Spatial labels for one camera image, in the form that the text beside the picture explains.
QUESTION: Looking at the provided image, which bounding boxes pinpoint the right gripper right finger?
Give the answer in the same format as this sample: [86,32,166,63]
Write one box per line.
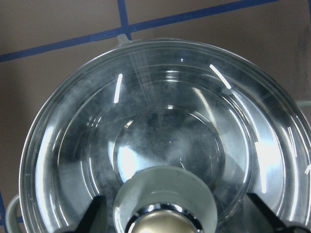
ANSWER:
[243,193,310,233]

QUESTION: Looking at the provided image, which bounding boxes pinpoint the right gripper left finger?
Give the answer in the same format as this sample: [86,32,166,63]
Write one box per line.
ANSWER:
[59,195,108,233]

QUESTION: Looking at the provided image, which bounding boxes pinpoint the glass pot lid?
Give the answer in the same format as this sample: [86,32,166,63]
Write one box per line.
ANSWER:
[18,40,311,233]

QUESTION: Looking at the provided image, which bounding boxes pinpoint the pale green cooking pot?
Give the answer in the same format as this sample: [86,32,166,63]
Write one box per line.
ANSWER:
[6,33,311,233]

